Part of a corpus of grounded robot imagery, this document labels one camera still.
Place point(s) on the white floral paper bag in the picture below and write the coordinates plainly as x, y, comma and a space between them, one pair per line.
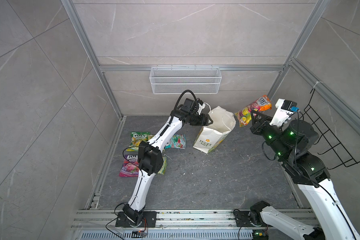
212, 135

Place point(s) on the green Fox's candy bag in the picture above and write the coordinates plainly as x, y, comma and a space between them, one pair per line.
136, 139
162, 171

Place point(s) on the white wire mesh basket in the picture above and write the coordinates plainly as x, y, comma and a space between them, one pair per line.
199, 80

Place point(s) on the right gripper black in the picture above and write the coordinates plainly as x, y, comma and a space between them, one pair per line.
259, 125

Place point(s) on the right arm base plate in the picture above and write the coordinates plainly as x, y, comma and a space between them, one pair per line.
243, 218

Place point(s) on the teal snack packet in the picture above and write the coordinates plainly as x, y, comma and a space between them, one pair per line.
178, 141

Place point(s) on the purple snack packet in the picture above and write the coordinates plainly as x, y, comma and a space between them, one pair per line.
130, 166

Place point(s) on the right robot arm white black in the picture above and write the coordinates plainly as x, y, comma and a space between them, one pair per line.
291, 140

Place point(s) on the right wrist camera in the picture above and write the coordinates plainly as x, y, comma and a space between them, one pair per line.
285, 109

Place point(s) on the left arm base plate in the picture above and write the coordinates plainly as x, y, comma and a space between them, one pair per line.
150, 218

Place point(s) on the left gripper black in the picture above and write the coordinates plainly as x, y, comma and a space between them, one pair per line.
202, 121

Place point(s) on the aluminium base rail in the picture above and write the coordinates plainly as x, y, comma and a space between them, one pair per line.
212, 224

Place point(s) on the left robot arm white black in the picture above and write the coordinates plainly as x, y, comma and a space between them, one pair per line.
188, 110

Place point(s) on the orange pink Fox's candy bag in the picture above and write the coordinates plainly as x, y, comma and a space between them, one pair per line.
262, 104

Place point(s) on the black wire hook rack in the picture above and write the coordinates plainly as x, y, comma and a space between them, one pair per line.
338, 144

